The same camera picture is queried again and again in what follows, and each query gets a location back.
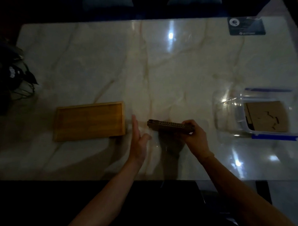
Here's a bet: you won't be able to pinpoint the person's right hand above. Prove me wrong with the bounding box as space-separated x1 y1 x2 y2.
179 119 212 160

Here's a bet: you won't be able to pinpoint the person's left hand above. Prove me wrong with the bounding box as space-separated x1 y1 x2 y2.
128 114 153 164

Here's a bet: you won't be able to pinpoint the brown perforated board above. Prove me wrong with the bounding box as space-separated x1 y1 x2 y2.
147 119 195 135

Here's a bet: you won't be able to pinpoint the person's right forearm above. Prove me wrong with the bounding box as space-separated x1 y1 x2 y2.
195 153 298 226

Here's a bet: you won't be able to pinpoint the person's left forearm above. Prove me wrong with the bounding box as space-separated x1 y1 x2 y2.
67 156 143 226

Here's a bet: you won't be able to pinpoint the wooden rectangular tray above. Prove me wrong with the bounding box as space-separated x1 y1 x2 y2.
52 99 127 144

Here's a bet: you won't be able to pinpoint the clear plastic container blue clips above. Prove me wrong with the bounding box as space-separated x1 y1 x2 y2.
211 86 298 142

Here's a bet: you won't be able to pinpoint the brown cardboard piece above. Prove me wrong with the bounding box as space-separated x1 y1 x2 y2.
244 100 290 133

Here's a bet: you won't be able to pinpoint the dark card with white circle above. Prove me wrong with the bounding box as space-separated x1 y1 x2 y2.
227 16 267 37

